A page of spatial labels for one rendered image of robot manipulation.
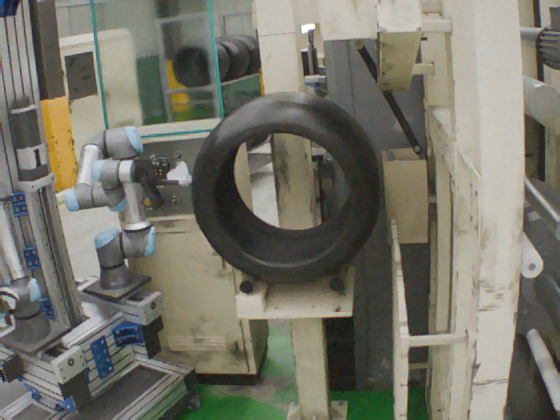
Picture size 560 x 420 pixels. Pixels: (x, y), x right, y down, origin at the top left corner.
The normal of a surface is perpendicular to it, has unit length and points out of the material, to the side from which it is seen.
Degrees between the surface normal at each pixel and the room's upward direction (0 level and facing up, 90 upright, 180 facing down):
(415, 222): 90
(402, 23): 72
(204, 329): 90
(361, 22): 90
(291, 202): 90
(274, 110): 42
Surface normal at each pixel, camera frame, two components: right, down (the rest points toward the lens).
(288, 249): -0.06, -0.59
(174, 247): -0.14, 0.32
